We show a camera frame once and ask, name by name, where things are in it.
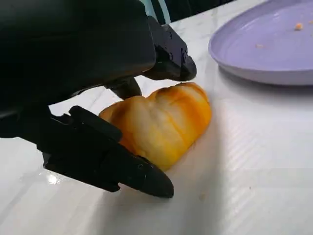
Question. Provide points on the orange bread crumb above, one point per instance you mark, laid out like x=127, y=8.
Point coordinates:
x=298, y=26

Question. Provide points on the orange white toy bread roll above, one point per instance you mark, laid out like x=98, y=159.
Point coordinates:
x=166, y=122

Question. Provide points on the lilac plate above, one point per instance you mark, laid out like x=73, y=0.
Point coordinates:
x=256, y=61

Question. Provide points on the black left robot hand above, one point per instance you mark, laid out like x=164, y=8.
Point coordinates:
x=73, y=49

